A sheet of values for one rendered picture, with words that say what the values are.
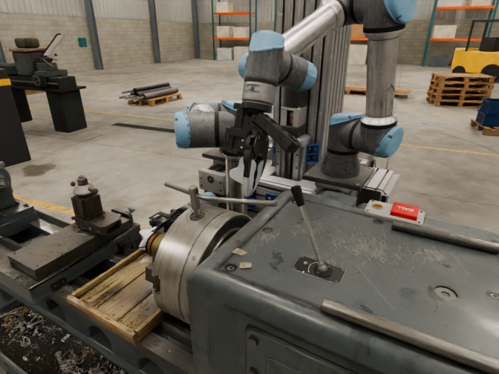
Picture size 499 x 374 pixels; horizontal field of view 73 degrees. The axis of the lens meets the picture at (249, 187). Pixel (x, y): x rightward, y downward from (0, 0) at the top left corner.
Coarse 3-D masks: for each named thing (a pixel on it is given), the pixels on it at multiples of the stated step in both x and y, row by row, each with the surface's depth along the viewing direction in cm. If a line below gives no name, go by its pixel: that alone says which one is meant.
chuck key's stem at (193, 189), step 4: (192, 188) 80; (196, 188) 80; (192, 192) 80; (196, 192) 81; (192, 196) 81; (192, 200) 82; (196, 200) 82; (192, 204) 82; (196, 204) 82; (192, 208) 83; (196, 208) 83; (196, 212) 84; (196, 216) 84
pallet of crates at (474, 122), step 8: (488, 104) 604; (496, 104) 595; (480, 112) 627; (488, 112) 603; (496, 112) 600; (472, 120) 661; (480, 120) 625; (488, 120) 610; (496, 120) 606; (480, 128) 631; (488, 128) 598; (496, 128) 598
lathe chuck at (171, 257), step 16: (208, 208) 90; (176, 224) 84; (192, 224) 83; (176, 240) 80; (192, 240) 79; (160, 256) 80; (176, 256) 79; (160, 272) 80; (176, 272) 78; (160, 288) 80; (176, 288) 78; (160, 304) 84; (176, 304) 79
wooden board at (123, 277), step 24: (120, 264) 121; (144, 264) 123; (96, 288) 112; (120, 288) 112; (144, 288) 112; (96, 312) 99; (120, 312) 102; (144, 312) 102; (120, 336) 96; (144, 336) 96
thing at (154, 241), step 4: (156, 232) 100; (160, 232) 101; (164, 232) 100; (152, 236) 99; (156, 236) 99; (160, 236) 98; (148, 240) 98; (152, 240) 98; (156, 240) 97; (160, 240) 96; (148, 244) 98; (152, 244) 97; (156, 244) 96; (148, 248) 98; (152, 248) 96; (156, 248) 96; (148, 252) 98; (152, 252) 97; (152, 256) 97
